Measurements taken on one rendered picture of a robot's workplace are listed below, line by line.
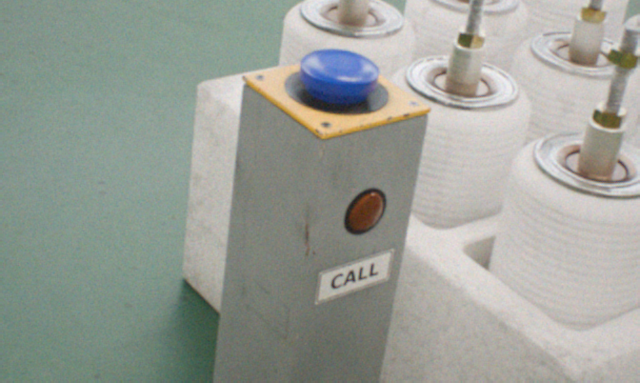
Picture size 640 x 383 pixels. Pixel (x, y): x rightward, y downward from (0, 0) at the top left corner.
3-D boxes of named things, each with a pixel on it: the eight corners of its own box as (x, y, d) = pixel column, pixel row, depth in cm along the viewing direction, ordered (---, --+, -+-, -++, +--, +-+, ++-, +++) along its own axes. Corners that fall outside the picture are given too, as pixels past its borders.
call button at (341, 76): (390, 109, 62) (395, 72, 61) (328, 123, 60) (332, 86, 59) (342, 76, 65) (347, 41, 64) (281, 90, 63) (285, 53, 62)
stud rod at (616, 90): (613, 149, 71) (646, 30, 68) (600, 151, 71) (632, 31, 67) (602, 140, 72) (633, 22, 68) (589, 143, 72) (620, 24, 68)
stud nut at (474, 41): (483, 50, 78) (486, 38, 77) (456, 47, 78) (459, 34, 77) (482, 38, 79) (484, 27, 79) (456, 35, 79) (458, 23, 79)
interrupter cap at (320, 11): (283, 3, 89) (284, -6, 89) (374, -1, 92) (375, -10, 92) (325, 46, 83) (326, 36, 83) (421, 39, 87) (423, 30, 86)
